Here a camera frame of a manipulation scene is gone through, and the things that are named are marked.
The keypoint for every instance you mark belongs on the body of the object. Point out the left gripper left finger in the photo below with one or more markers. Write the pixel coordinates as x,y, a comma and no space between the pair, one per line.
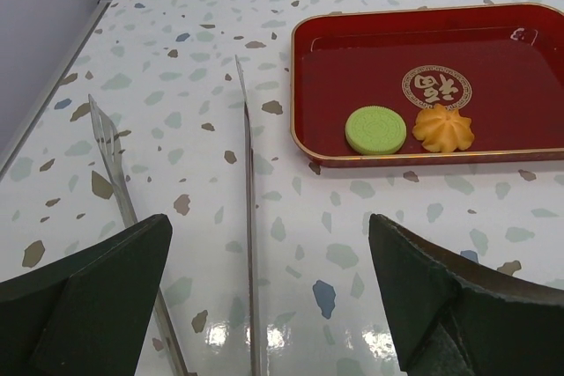
88,313

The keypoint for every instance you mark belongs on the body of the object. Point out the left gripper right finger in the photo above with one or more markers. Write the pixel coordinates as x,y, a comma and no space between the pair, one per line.
449,315

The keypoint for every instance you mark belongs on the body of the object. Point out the metal tongs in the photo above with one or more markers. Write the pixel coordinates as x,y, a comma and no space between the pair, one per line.
106,136

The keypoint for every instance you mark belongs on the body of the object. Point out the orange cookie on tray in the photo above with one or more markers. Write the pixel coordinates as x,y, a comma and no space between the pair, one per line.
442,130

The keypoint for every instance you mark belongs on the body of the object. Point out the green round cookie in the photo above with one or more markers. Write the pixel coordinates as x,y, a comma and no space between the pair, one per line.
375,130

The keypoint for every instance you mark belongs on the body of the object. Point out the red rectangular tray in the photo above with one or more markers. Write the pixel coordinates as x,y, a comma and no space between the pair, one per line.
501,66

